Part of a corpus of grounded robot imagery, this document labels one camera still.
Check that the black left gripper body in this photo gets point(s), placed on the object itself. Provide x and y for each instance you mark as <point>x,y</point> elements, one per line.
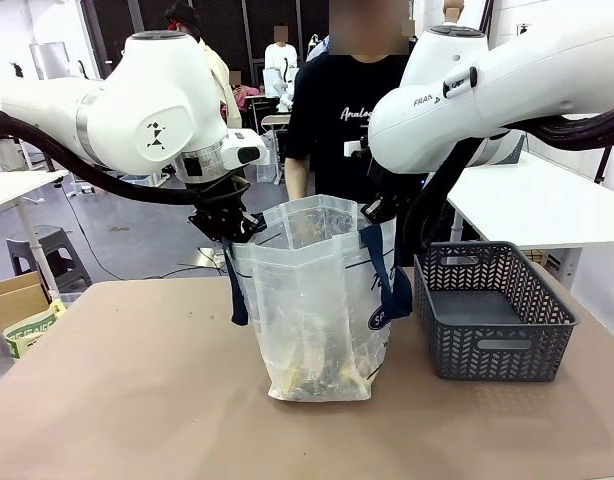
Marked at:
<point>219,215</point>

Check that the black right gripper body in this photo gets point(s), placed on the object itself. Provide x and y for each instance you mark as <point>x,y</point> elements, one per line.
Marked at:
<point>399,192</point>

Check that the grey plastic lattice basket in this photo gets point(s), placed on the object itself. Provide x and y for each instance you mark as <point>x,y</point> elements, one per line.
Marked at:
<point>492,310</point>

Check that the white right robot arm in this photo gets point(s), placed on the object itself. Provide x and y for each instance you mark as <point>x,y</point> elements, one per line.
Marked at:
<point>487,95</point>

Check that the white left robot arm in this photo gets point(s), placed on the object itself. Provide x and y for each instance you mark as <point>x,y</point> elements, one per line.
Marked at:
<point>137,110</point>

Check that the person's right forearm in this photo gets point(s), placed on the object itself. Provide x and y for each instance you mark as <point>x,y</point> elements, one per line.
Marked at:
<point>298,180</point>

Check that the clear plastic container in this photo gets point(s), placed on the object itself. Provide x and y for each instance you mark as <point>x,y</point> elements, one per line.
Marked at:
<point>267,172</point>

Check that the person in black t-shirt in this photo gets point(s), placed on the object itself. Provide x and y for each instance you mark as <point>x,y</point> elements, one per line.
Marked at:
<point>332,125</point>

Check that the seated person in pink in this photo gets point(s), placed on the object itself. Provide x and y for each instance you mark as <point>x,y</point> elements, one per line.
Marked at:
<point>244,95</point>

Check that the small white background robot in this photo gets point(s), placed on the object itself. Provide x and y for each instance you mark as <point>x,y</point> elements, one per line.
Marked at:
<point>285,102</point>

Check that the large white side table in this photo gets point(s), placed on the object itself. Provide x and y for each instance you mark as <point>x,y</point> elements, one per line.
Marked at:
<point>537,205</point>

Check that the yellow packaged goods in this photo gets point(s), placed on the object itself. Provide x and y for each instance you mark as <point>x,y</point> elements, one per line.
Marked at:
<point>317,372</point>

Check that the figure in white top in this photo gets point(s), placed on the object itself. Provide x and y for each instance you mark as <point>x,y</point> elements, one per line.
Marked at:
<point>281,62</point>

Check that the grey plastic stool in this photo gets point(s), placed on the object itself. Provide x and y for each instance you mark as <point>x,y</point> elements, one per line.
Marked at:
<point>57,255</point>

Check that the person in white shirt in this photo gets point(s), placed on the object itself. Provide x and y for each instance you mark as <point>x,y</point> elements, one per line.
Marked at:
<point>454,11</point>

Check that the small white side table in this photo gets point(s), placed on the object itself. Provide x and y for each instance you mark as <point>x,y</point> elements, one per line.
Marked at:
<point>17,187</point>

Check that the black stand pole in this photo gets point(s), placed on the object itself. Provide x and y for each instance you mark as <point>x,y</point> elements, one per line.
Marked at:
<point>603,165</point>

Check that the green and white printed box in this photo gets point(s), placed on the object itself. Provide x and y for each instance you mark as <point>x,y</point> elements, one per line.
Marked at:
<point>29,332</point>

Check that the brown cardboard box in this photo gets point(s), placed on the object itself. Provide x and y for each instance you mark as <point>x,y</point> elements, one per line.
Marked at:
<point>12,305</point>

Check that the metal mannequin base plate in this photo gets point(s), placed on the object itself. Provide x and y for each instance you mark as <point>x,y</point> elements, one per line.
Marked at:
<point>212,257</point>

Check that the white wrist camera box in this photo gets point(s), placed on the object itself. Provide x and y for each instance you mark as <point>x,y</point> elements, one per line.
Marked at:
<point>352,148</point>

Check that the grey wall panel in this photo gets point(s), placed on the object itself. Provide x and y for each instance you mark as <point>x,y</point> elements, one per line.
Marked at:
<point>49,62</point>

